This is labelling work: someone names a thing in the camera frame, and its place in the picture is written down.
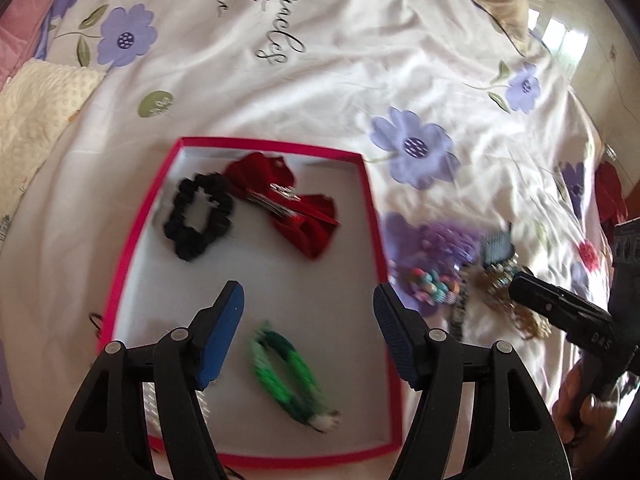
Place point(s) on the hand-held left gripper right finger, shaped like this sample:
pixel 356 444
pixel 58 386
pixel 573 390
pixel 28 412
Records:
pixel 395 330

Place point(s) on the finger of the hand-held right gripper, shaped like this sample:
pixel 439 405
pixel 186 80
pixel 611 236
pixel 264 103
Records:
pixel 550 300

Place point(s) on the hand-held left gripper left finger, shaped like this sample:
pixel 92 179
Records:
pixel 222 335

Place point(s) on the black and white wristwatch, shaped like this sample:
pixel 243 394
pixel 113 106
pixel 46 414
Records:
pixel 457 320

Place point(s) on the black hair comb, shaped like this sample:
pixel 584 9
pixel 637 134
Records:
pixel 495 250

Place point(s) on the red cardboard box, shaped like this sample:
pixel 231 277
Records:
pixel 300 310

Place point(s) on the person's right hand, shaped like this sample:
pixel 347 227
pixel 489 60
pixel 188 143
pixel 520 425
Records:
pixel 570 405

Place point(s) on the red cloth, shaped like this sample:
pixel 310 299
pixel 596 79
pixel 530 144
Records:
pixel 607 190

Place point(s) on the black scrunchie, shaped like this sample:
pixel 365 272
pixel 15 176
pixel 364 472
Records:
pixel 175 215

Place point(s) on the red bow hair clip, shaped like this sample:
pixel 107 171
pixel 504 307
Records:
pixel 305 235

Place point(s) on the cream dotted pillow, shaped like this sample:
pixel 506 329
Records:
pixel 35 110

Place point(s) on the pink quilt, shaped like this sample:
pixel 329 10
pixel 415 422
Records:
pixel 20 25

